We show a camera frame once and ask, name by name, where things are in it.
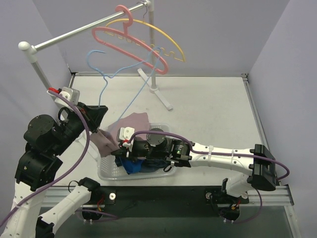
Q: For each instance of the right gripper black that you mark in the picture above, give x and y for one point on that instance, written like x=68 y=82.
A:
x=127 y=150

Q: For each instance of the white perforated plastic basket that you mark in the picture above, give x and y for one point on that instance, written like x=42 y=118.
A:
x=108 y=170

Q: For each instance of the light blue wire hanger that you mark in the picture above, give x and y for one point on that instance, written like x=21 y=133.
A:
x=114 y=77

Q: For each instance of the dark navy tank top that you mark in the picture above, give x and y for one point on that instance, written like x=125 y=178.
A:
x=149 y=166

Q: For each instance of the pink plastic hanger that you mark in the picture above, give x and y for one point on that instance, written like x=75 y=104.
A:
x=124 y=34

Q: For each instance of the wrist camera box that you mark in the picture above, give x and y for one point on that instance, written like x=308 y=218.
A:
x=70 y=94
x=124 y=136

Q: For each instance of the mauve pink tank top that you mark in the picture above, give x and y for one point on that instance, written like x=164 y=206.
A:
x=108 y=140

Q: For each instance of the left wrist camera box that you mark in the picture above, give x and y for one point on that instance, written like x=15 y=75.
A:
x=70 y=94

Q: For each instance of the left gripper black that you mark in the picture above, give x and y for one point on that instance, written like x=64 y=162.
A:
x=87 y=116

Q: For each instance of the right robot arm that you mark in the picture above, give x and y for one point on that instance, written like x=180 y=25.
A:
x=255 y=166

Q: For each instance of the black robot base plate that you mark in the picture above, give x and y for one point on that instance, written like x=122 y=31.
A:
x=162 y=201

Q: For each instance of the royal blue tank top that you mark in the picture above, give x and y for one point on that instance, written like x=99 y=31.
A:
x=129 y=166

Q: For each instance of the white metal clothes rack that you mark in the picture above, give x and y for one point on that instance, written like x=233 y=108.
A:
x=76 y=41

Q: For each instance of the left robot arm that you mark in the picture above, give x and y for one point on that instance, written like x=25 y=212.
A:
x=46 y=140

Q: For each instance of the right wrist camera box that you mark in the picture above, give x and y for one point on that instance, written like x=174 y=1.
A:
x=124 y=136

